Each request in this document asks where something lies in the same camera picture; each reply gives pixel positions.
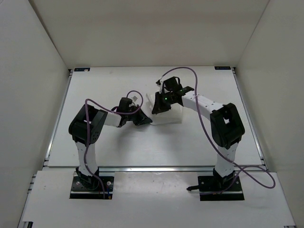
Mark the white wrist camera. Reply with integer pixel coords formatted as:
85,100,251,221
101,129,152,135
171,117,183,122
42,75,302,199
131,95,138,103
156,79,165,94

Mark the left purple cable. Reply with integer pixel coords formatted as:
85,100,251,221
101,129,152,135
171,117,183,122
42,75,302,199
84,90,144,179

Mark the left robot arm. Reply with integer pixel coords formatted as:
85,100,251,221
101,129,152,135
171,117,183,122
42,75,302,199
68,97,152,189

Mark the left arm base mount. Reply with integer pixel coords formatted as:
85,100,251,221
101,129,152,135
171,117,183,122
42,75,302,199
69,175,114,200

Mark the right blue corner label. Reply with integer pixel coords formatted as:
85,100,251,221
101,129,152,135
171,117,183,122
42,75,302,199
214,66,231,70

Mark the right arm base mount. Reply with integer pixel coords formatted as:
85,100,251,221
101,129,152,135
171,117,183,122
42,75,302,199
187,176,245,201

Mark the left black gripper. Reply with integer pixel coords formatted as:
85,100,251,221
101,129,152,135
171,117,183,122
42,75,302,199
126,105,152,127

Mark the white pleated skirt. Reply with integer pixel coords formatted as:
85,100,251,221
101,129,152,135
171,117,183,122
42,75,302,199
142,93,183,125

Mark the blue corner label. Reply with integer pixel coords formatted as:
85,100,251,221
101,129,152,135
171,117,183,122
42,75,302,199
214,66,231,70
74,67,90,72

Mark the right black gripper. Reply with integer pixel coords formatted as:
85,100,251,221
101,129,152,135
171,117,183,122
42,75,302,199
152,92,174,114

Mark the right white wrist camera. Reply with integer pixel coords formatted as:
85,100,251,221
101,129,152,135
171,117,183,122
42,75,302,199
156,79,165,94

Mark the left blue corner label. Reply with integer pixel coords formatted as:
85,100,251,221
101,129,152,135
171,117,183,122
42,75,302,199
74,67,90,72

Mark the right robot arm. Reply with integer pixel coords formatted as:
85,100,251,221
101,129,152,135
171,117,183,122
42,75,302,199
152,77,245,190

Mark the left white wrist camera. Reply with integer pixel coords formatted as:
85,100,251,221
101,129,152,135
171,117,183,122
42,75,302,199
131,95,138,103

